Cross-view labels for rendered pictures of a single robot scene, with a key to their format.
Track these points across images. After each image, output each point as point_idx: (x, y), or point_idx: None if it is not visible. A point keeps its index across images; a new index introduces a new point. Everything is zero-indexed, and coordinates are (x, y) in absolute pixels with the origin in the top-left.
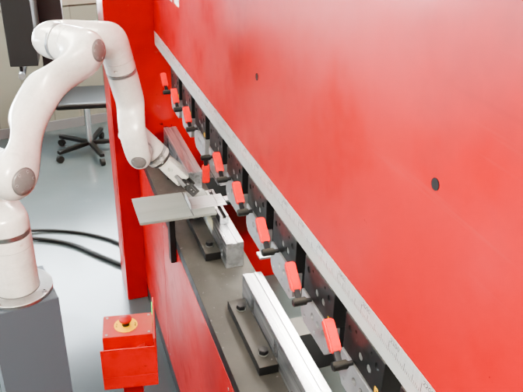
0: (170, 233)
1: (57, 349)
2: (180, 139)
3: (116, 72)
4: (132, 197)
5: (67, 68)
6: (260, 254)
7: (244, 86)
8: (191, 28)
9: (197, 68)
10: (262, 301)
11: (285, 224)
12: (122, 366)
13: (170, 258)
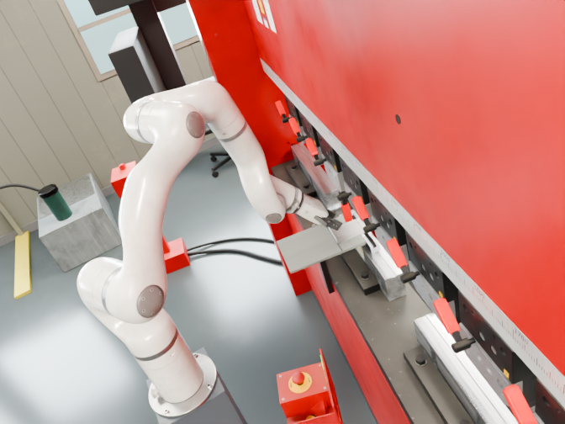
0: (321, 268)
1: None
2: (308, 156)
3: (225, 134)
4: None
5: (166, 156)
6: None
7: (379, 128)
8: (295, 55)
9: (311, 98)
10: (447, 358)
11: (483, 316)
12: None
13: (328, 289)
